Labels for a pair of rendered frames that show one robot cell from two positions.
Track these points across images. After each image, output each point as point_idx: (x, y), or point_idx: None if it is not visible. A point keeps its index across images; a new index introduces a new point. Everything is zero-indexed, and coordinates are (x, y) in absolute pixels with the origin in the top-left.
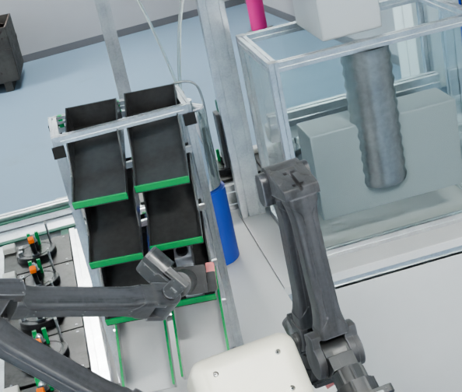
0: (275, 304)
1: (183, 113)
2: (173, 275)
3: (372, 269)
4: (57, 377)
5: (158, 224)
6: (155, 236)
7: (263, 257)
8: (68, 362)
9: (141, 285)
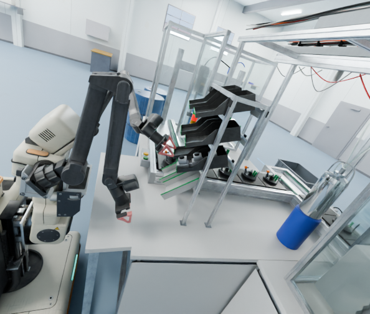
0: (241, 250)
1: (231, 98)
2: (146, 124)
3: None
4: None
5: (200, 137)
6: (194, 137)
7: (289, 259)
8: None
9: (137, 112)
